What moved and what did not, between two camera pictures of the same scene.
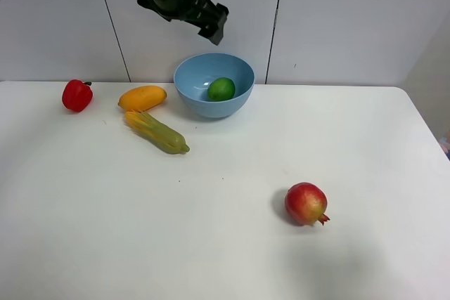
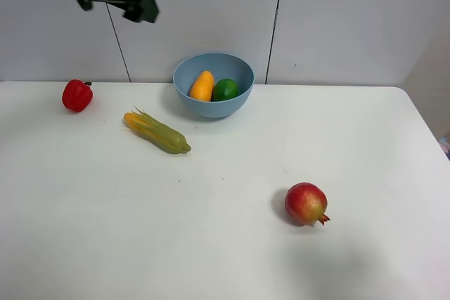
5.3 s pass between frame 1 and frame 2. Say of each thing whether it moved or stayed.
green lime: stayed
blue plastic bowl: stayed
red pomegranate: stayed
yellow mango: moved
